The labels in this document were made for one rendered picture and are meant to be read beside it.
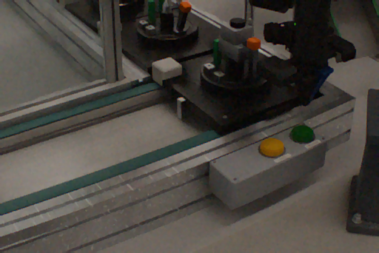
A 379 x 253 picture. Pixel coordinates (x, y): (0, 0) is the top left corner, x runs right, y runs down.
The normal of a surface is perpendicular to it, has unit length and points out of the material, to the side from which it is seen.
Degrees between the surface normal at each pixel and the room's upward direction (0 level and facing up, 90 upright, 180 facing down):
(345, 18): 45
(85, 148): 0
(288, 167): 90
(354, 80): 0
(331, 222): 0
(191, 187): 90
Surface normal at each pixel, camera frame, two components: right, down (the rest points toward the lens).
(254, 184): 0.52, 0.41
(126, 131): -0.02, -0.87
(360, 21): 0.24, -0.29
